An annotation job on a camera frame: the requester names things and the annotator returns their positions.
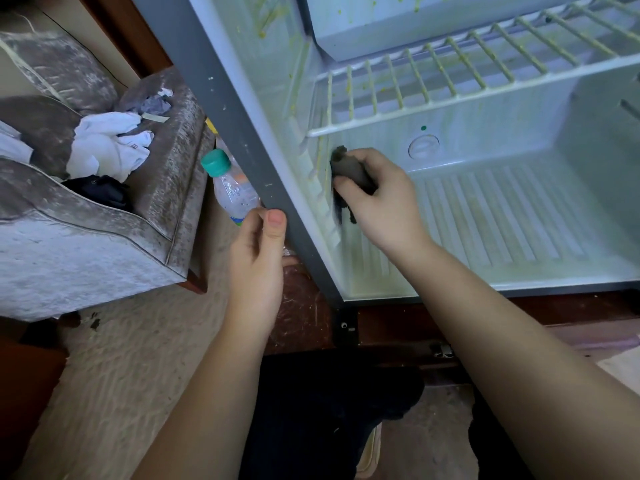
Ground person's left hand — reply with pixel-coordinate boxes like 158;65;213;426
226;207;288;341

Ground person's right hand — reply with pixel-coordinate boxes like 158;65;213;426
332;147;436;266

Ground dark grey cloth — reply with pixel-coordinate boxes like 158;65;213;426
329;145;379;224

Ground green cap water bottle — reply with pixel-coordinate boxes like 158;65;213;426
200;149;263;226

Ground grey mini fridge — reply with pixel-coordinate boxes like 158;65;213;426
128;0;640;306

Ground person's left forearm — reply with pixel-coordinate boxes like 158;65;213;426
130;325;271;480

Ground person's right forearm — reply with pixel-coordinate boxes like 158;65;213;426
400;245;640;480

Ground person's dark trousers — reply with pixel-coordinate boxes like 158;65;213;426
238;347;536;480

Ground person's left foot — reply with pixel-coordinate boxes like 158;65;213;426
355;423;384;480

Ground dark red wooden stand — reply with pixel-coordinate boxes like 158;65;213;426
265;249;640;384

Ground black garment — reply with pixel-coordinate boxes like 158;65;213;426
62;175;133;211

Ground large white garment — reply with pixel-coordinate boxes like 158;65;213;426
65;131;156;184

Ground grey velvet sofa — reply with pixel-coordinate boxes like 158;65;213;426
0;29;216;323

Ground grey garment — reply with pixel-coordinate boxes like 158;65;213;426
125;87;174;116

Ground small white garment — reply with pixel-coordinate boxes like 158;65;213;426
75;111;141;136

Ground grey velvet cushion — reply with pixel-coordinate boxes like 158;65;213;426
0;33;119;114

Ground white wire shelf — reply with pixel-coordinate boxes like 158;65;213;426
303;0;640;139

